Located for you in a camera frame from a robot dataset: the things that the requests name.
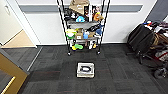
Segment black bag white print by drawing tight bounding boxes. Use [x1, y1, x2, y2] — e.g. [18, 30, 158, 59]
[63, 8, 79, 21]

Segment yellow green toy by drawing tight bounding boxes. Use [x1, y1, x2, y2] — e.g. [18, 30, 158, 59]
[71, 43, 85, 52]

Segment brown wooden panel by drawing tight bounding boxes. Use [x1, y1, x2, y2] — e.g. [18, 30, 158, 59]
[0, 48, 30, 94]

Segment blue cup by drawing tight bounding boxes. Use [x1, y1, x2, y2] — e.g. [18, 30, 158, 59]
[83, 30, 90, 40]

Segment white door frame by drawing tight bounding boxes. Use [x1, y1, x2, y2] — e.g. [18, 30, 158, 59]
[5, 0, 43, 48]

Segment long black box white print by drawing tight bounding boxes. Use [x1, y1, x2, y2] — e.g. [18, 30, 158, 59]
[87, 22, 101, 33]

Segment small brown box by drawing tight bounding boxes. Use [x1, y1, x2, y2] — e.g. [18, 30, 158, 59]
[88, 31, 96, 39]

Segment tall black white printed boxes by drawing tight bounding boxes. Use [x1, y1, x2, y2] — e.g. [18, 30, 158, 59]
[83, 4, 101, 22]

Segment large tan cardboard box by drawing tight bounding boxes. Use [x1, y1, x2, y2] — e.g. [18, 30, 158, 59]
[69, 0, 90, 16]

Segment yellow plush toy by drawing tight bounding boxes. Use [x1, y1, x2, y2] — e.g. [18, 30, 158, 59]
[65, 28, 77, 34]

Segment black wire shelf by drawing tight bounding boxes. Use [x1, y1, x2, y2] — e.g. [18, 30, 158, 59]
[56, 0, 111, 56]

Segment orange white toy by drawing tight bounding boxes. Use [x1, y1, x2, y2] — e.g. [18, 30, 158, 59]
[87, 39, 98, 50]

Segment blue plush toy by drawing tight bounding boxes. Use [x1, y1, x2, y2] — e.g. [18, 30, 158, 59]
[75, 15, 86, 24]

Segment pale woven basket dark spots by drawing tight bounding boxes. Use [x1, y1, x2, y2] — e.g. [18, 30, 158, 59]
[76, 62, 96, 79]

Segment green white toy bowl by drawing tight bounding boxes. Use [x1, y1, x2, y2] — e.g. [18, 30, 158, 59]
[65, 31, 77, 40]

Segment orange brown plush toy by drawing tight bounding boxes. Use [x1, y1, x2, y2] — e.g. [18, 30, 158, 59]
[93, 11, 105, 23]

